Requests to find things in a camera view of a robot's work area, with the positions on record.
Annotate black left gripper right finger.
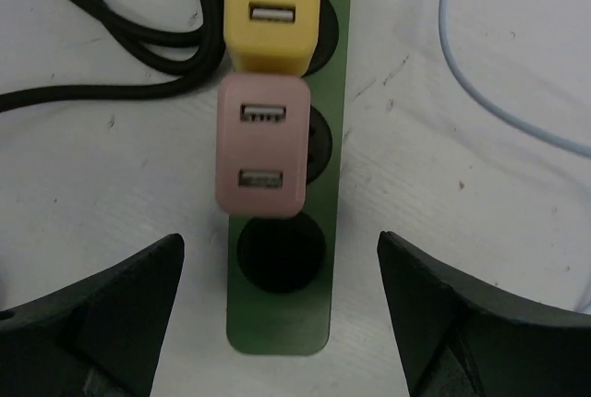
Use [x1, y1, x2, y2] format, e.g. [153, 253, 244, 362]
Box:
[378, 232, 590, 396]

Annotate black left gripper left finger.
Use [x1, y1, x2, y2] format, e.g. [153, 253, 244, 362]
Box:
[1, 234, 185, 396]

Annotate green power strip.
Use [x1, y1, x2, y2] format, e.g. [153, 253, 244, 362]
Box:
[226, 0, 350, 355]

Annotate pink usb charger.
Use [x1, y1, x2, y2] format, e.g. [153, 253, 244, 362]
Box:
[215, 73, 311, 217]

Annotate yellow usb charger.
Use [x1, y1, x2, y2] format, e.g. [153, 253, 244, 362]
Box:
[223, 0, 320, 77]

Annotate light blue usb cable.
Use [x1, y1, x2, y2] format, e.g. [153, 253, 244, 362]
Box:
[438, 0, 591, 158]

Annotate black green strip cord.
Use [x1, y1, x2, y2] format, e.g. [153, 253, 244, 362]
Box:
[0, 0, 232, 114]

